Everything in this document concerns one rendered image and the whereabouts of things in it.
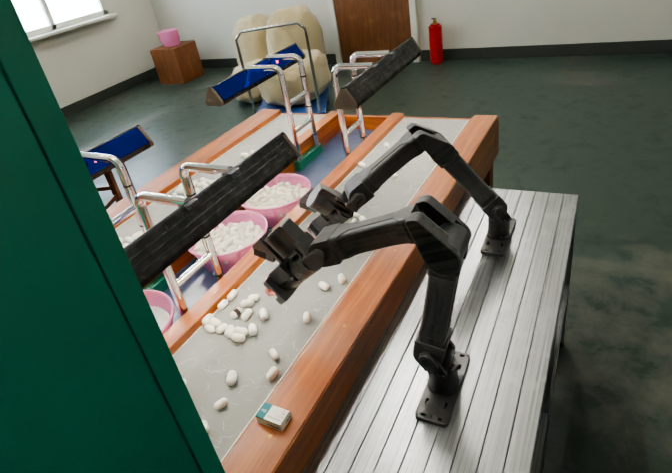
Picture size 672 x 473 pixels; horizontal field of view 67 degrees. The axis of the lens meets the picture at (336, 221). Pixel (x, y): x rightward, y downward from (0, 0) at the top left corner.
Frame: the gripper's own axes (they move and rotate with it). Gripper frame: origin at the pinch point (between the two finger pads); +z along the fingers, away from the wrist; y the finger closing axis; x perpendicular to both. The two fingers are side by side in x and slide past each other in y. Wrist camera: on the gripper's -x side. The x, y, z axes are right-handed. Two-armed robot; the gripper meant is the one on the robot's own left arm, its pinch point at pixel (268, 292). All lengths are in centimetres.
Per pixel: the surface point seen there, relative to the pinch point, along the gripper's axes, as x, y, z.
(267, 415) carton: 15.0, 25.4, -7.1
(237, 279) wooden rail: -6.7, -10.3, 21.1
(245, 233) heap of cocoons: -14.9, -33.0, 33.3
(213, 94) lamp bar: -61, -68, 34
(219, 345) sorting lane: 1.3, 10.3, 15.5
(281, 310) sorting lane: 6.6, -5.4, 9.5
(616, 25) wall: 78, -492, 1
